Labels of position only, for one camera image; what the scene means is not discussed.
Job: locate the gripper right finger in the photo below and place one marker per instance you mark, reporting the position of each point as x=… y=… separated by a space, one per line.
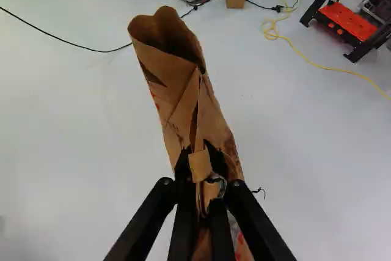
x=244 y=224

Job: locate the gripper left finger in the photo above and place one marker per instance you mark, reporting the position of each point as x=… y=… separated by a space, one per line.
x=152 y=221

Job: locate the brown paper grocery bag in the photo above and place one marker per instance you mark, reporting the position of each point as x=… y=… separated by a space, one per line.
x=180 y=90

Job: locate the black and orange 3D printer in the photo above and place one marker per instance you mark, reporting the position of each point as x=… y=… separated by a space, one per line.
x=348 y=13

